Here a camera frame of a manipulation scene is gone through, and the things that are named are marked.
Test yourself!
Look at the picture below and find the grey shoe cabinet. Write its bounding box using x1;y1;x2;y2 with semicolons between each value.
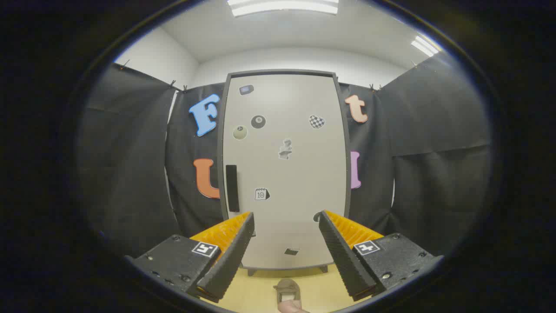
216;69;352;277

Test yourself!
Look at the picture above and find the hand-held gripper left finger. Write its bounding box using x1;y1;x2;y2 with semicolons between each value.
126;212;255;303

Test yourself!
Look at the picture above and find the small ceiling light panel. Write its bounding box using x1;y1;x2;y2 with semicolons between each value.
410;35;440;57

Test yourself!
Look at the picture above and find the brown fuzzy shoe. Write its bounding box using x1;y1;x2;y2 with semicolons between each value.
273;279;302;305

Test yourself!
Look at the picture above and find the black door handle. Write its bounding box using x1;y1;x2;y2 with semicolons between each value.
225;164;240;213

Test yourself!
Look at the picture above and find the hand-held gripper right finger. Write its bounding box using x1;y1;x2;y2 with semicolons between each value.
318;210;443;302

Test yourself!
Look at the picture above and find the long ceiling light panel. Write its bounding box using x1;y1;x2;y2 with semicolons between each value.
227;0;339;17

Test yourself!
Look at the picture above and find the beige shoe cabinet door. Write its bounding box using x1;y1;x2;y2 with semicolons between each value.
222;73;348;270

